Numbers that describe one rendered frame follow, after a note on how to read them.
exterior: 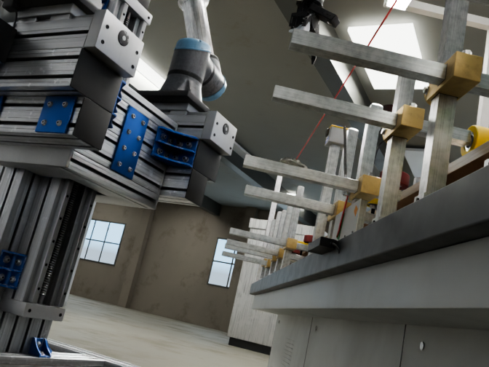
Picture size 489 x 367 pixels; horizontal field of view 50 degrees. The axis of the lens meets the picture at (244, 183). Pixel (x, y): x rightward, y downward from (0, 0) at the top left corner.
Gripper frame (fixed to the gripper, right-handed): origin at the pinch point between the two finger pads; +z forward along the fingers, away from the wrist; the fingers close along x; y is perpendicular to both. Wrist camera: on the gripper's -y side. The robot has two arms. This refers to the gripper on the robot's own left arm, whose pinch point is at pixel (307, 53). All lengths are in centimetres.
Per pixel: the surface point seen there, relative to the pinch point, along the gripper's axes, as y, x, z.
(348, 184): -25, 11, 47
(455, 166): -52, 19, 43
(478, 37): -20, -317, -203
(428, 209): -53, 57, 65
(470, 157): -56, 25, 43
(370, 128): -26.7, 5.5, 28.6
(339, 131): -2.6, -37.5, 11.7
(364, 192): -30, 12, 50
